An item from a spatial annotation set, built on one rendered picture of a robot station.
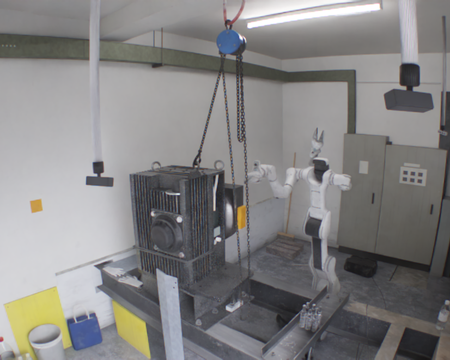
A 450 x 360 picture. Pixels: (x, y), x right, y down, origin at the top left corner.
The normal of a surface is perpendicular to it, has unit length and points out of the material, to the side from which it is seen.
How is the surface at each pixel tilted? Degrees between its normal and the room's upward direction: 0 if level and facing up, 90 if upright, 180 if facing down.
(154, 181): 90
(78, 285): 90
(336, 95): 90
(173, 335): 90
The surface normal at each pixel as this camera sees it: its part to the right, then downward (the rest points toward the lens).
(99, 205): 0.75, 0.13
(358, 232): -0.66, 0.18
